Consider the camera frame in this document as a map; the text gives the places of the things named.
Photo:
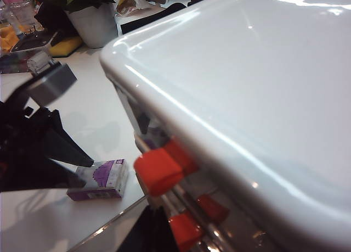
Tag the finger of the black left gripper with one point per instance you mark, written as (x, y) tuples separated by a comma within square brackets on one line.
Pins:
[(35, 176), (65, 150)]

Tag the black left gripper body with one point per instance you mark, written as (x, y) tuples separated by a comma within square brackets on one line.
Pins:
[(22, 136)]

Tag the purple white napkin pack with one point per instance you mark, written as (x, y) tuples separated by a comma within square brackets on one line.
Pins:
[(107, 178)]

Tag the white drawer cabinet frame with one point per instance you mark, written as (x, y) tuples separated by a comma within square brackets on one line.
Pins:
[(246, 84)]

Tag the yellow cloth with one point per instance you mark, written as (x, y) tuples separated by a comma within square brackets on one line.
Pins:
[(6, 40)]

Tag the yellow sponge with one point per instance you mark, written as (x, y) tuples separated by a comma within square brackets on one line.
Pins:
[(65, 46)]

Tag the clear drinking glass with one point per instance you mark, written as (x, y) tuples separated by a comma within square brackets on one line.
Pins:
[(23, 16)]

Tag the green plant white pot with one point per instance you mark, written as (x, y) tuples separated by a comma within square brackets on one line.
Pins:
[(93, 27)]

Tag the crumpled snack bag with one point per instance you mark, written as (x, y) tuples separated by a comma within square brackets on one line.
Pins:
[(127, 5)]

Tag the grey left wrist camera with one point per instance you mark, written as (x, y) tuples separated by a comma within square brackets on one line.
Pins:
[(52, 84)]

